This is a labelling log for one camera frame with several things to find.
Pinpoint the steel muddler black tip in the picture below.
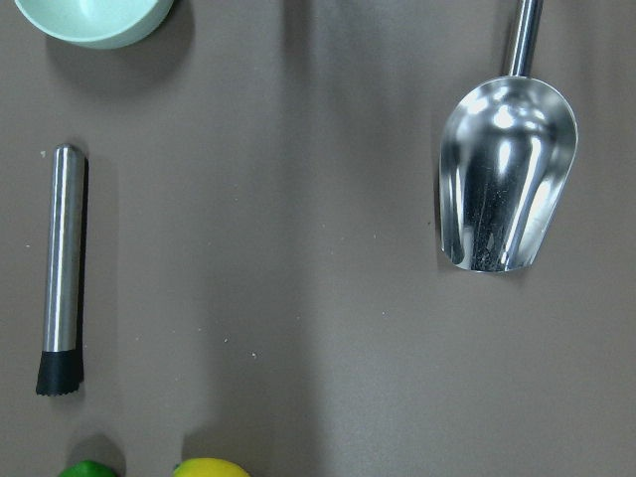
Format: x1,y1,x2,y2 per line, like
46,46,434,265
36,143,88,397

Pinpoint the metal ice scoop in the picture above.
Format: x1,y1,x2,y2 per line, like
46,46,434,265
438,1,578,273

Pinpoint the yellow lemon outer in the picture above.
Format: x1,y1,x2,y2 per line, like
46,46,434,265
172,457,249,477

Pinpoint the mint green bowl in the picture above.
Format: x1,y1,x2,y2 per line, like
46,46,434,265
15,0,174,50

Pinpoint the green lime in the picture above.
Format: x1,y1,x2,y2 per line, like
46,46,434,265
58,460,117,477

